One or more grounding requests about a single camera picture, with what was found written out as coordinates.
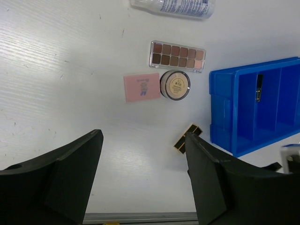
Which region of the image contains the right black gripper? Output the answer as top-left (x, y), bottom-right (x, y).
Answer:
top-left (262, 144), bottom-right (300, 174)

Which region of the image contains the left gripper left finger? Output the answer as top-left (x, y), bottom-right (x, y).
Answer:
top-left (0, 129), bottom-right (104, 225)

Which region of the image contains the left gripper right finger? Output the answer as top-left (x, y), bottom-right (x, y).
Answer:
top-left (185, 133), bottom-right (300, 225)

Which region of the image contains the black gold lipstick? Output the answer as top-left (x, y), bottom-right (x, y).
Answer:
top-left (255, 74), bottom-right (263, 102)
top-left (173, 122), bottom-right (203, 155)

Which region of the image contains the round powder jar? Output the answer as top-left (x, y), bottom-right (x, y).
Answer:
top-left (160, 70), bottom-right (191, 101)

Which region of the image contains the pink square compact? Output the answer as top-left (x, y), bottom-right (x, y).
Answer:
top-left (124, 73), bottom-right (161, 103)

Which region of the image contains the white lotion bottle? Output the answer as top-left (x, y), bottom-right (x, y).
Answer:
top-left (129, 0), bottom-right (216, 19)

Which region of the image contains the blue plastic organizer bin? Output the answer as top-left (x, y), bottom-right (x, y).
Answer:
top-left (209, 57), bottom-right (300, 157)

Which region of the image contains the brown eyeshadow palette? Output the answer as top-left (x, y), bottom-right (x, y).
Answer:
top-left (149, 40), bottom-right (206, 73)

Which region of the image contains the aluminium rail front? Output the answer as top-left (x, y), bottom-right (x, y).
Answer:
top-left (83, 212), bottom-right (198, 224)

